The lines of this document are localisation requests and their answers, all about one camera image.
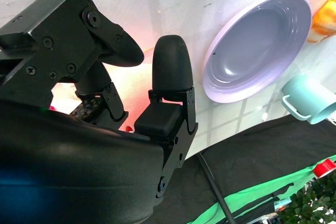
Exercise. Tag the orange white striped pumpkin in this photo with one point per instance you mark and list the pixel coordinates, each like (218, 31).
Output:
(324, 16)

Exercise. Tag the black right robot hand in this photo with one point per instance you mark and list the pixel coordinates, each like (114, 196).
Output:
(78, 161)

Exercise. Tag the lavender round plate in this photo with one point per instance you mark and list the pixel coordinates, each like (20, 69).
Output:
(252, 51)

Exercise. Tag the light teal mug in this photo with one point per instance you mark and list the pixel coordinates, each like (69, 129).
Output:
(307, 98)

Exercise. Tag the green leafy plant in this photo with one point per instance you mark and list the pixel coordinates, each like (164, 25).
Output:
(312, 203)

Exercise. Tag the black backdrop cloth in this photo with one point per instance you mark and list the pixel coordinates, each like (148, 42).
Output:
(262, 150)

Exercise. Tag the green cloth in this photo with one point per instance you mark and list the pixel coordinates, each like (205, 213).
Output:
(252, 192)

